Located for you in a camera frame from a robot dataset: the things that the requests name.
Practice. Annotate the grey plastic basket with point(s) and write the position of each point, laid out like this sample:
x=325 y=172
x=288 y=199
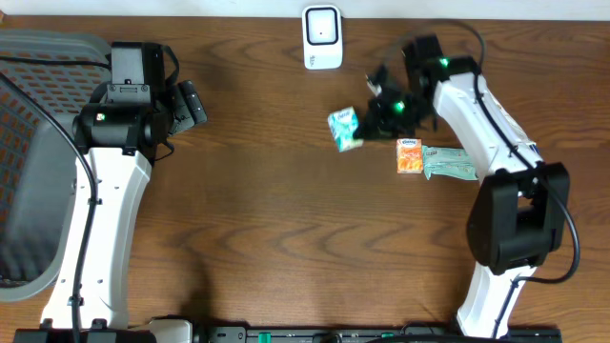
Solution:
x=57 y=72

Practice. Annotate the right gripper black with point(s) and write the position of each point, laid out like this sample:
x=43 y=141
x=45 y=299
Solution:
x=374 y=122

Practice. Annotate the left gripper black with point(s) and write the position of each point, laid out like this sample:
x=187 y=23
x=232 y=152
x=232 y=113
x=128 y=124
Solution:
x=186 y=108

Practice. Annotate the orange tissue packet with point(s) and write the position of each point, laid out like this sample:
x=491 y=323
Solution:
x=409 y=157

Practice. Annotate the green Kleenex tissue packet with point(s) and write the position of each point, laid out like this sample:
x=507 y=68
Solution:
x=343 y=125

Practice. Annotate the teal wet-wipe packet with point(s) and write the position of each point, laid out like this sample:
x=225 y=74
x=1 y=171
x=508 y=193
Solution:
x=450 y=162

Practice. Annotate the large yellow snack bag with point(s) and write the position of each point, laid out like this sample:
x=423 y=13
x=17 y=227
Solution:
x=518 y=130

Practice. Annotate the white barcode scanner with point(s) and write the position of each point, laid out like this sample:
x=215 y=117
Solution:
x=322 y=37

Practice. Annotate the black mounting rail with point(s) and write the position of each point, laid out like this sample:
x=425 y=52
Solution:
x=412 y=333

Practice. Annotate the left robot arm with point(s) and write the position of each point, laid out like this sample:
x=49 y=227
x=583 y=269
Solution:
x=115 y=138

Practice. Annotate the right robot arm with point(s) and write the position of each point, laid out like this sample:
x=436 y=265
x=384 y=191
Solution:
x=520 y=212

